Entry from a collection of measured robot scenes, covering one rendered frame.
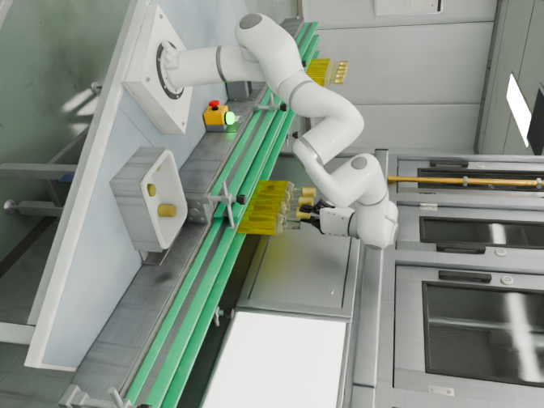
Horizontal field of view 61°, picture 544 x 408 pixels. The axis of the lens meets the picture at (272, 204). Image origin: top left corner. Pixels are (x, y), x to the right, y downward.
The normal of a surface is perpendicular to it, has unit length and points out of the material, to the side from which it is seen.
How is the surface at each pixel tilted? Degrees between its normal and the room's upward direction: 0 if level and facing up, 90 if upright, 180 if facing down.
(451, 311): 90
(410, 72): 90
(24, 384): 90
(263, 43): 102
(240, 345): 90
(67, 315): 0
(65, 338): 0
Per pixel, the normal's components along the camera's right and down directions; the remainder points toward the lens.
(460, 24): -0.22, 0.59
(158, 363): -0.11, -0.80
